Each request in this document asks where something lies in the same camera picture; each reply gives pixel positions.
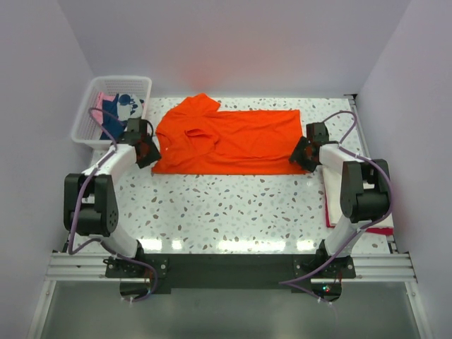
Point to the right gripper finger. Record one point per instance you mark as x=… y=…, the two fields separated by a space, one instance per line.
x=308 y=163
x=299 y=154

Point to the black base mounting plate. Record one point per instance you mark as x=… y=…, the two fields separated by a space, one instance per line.
x=162 y=273

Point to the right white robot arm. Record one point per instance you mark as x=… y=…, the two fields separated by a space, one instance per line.
x=365 y=192

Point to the navy blue printed t shirt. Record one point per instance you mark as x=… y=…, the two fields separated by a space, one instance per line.
x=120 y=108

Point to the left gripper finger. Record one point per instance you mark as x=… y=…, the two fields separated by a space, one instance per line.
x=148 y=157
x=148 y=145

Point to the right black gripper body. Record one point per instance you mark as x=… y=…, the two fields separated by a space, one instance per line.
x=309 y=162

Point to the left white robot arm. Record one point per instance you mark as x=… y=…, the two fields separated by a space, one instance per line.
x=91 y=212

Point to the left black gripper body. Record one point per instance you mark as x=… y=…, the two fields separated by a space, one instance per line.
x=152 y=152

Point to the white plastic laundry basket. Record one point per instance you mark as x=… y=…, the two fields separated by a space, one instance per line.
x=89 y=132

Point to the aluminium frame rail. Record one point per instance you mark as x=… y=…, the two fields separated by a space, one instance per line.
x=392 y=268

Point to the pink t shirt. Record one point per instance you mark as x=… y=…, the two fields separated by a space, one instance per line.
x=99 y=109

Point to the orange t shirt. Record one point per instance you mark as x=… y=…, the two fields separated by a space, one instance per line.
x=196 y=137

